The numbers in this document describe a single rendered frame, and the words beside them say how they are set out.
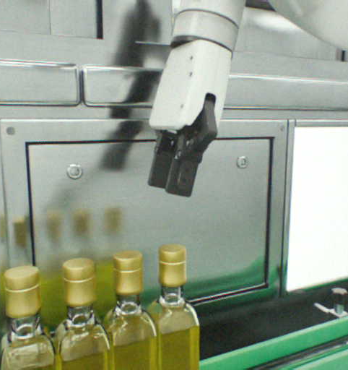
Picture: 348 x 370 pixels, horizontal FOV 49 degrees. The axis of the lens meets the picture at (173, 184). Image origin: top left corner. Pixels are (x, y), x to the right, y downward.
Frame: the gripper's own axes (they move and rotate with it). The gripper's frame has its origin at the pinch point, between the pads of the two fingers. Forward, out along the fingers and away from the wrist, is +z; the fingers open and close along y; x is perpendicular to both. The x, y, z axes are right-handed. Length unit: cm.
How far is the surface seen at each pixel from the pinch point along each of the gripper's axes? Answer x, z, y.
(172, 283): 2.7, 12.6, 1.6
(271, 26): 20.7, -29.7, -17.0
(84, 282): -8.1, 13.2, 2.0
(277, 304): 38.1, 21.5, -16.4
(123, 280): -3.5, 12.8, 1.4
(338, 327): 40.6, 19.8, -3.6
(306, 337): 33.4, 21.7, -3.5
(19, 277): -14.7, 13.2, 1.9
